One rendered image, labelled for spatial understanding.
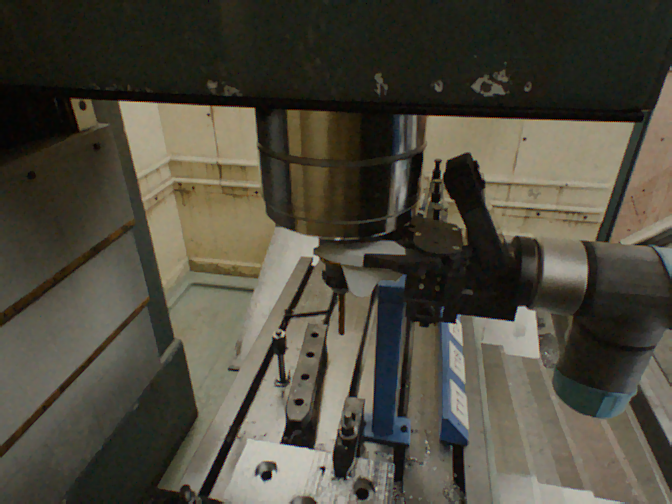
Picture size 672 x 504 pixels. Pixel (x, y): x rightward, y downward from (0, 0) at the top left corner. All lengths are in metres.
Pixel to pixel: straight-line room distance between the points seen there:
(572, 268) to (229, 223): 1.44
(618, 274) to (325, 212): 0.27
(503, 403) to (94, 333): 0.88
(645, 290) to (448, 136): 1.06
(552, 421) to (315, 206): 0.94
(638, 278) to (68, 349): 0.75
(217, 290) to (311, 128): 1.52
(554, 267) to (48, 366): 0.68
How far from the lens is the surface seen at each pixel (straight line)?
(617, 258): 0.49
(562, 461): 1.13
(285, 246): 1.61
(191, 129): 1.67
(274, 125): 0.38
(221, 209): 1.74
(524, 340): 1.45
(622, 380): 0.55
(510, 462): 1.07
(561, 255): 0.47
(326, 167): 0.36
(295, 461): 0.75
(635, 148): 1.58
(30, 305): 0.75
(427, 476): 0.85
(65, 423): 0.88
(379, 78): 0.29
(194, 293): 1.85
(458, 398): 0.92
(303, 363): 0.92
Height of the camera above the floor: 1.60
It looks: 29 degrees down
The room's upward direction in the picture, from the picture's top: straight up
